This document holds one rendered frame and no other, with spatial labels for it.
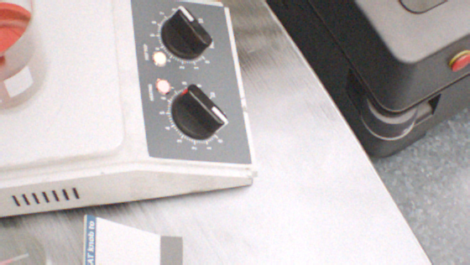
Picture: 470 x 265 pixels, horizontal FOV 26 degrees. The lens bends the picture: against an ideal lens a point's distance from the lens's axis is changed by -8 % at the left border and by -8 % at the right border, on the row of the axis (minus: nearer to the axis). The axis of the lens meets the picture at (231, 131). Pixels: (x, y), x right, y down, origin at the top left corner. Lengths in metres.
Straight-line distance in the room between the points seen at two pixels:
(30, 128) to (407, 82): 0.69
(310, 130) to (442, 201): 0.82
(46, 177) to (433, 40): 0.67
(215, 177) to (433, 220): 0.87
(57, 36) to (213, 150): 0.12
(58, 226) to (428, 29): 0.64
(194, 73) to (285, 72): 0.08
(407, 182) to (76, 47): 0.93
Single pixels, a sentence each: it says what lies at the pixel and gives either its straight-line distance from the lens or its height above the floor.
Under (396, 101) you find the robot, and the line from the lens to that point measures 1.29.
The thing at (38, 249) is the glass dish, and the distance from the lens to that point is 0.70.
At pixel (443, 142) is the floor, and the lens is 1.56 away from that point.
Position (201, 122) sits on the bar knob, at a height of 0.80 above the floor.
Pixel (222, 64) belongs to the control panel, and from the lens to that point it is 0.70.
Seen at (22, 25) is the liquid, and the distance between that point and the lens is 0.62.
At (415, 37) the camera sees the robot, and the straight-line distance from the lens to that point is 1.22.
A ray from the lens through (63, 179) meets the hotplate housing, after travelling 0.65.
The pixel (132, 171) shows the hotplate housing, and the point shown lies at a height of 0.81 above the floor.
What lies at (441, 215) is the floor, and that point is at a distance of 1.52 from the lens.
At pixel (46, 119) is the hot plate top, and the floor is 0.84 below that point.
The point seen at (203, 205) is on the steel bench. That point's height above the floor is 0.75.
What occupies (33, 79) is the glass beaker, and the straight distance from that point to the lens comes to 0.62.
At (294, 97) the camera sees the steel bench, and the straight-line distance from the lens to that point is 0.73.
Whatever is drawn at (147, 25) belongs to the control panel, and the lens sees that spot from 0.69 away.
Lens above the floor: 1.41
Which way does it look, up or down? 67 degrees down
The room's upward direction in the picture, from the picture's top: 1 degrees counter-clockwise
